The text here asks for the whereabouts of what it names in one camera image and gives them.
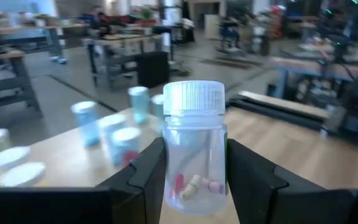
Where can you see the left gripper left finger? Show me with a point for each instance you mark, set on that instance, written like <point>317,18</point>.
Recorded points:
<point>141,186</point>

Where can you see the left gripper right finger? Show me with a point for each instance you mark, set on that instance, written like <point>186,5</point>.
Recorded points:
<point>259,189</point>

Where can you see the blue pill bottle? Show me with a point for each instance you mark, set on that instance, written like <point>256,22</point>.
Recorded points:
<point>194,149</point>

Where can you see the blue medicine bottle white cap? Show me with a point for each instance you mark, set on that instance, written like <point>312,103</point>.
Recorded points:
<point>85,123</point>
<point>110,127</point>
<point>139,104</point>

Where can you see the black cabinet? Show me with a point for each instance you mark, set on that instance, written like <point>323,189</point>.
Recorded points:
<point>152,68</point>

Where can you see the wooden desk blue legs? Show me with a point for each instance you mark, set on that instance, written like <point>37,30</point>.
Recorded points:
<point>309,68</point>

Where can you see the wooden desk grey legs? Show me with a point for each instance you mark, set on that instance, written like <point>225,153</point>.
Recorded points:
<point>120,40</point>

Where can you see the person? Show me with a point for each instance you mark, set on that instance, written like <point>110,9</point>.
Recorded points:
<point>99,21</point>

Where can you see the wooden desk dark legs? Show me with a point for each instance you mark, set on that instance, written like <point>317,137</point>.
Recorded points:
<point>8,77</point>

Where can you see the wooden shelf with black frame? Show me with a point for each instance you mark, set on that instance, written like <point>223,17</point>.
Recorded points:
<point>67,158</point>

